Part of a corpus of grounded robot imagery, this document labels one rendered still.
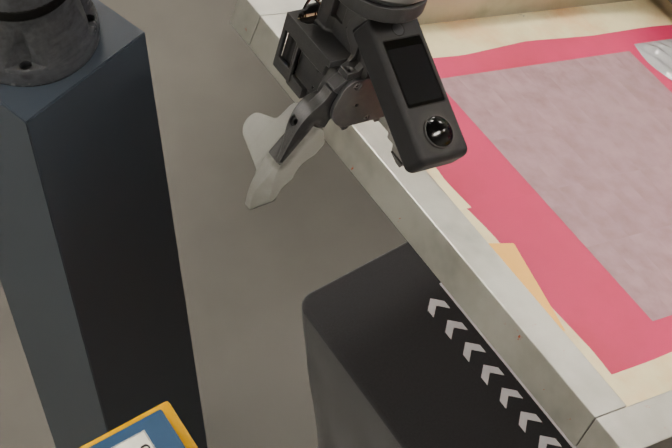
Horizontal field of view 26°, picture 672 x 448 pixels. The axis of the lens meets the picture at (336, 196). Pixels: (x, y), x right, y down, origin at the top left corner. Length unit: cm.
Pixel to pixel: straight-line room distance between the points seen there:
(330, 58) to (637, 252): 44
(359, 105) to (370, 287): 68
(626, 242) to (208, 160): 179
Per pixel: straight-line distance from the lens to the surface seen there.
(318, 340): 174
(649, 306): 134
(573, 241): 136
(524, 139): 146
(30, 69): 163
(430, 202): 126
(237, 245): 295
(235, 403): 276
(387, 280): 176
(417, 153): 103
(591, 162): 148
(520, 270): 130
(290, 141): 108
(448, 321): 173
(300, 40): 110
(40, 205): 175
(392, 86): 104
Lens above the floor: 241
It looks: 53 degrees down
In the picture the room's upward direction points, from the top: straight up
